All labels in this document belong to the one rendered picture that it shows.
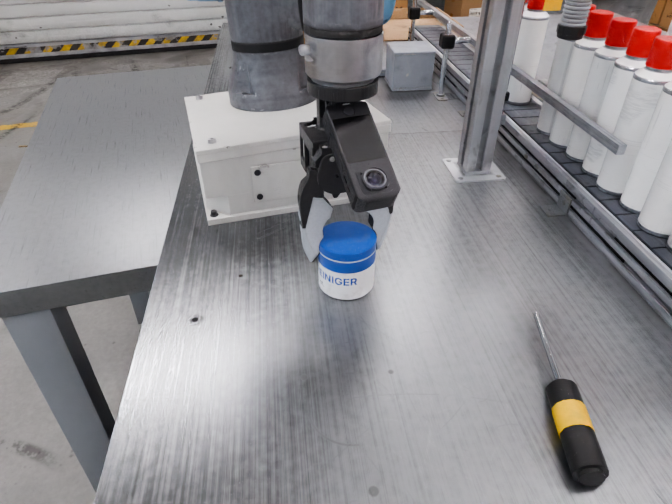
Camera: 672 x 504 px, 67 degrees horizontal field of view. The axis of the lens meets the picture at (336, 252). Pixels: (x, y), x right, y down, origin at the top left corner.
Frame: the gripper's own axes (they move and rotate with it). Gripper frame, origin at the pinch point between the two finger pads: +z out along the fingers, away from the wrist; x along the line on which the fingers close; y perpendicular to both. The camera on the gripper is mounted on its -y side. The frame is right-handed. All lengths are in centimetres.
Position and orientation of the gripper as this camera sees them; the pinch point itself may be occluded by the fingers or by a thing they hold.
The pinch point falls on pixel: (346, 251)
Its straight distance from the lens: 60.3
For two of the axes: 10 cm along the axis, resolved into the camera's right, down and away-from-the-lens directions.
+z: 0.0, 8.0, 5.9
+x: -9.5, 1.8, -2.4
